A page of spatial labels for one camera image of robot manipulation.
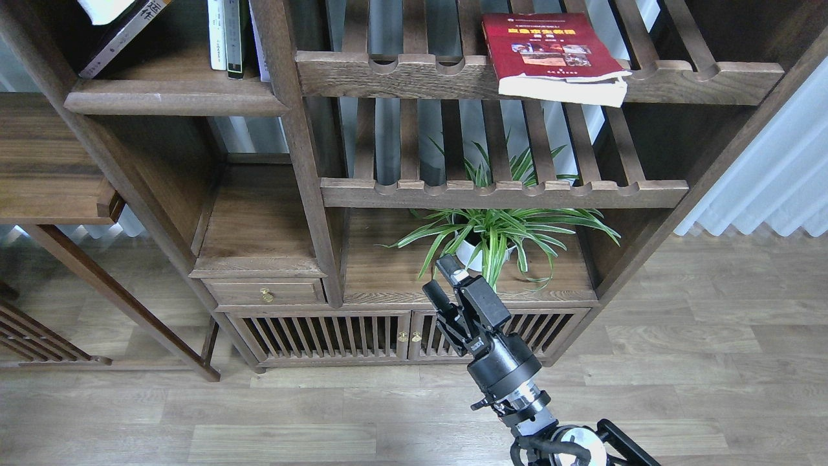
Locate yellow green book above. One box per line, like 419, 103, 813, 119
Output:
77, 0, 135, 26

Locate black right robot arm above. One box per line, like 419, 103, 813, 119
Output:
422, 254, 657, 465

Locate dark wooden bookshelf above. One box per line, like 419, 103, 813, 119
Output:
2, 1, 826, 371

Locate red book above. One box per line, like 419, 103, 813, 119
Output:
482, 13, 630, 108

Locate white book behind post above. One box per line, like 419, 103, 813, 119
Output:
248, 1, 272, 83

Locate white upright book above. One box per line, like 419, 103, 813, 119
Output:
207, 0, 226, 71

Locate wooden side table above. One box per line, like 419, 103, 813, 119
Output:
1, 92, 220, 381

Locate maroon book white characters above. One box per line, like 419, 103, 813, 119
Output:
79, 1, 171, 79

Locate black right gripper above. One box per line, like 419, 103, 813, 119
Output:
422, 254, 541, 405

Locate brass drawer knob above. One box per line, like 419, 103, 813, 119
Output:
260, 288, 274, 303

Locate dark green upright book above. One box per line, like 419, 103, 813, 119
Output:
224, 1, 250, 80

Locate green spider plant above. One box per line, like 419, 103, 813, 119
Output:
378, 133, 622, 305

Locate white curtain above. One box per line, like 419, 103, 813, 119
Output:
675, 61, 827, 237

